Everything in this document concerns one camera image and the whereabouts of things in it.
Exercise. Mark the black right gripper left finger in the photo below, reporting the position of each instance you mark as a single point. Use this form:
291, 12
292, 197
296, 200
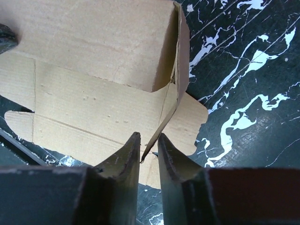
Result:
60, 195

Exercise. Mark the brown cardboard box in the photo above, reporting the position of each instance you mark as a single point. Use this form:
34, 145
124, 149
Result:
89, 73

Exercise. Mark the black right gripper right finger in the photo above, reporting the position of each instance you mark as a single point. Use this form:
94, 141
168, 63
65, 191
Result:
194, 195

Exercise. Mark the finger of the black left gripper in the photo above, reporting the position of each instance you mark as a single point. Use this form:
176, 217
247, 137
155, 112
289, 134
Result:
8, 39

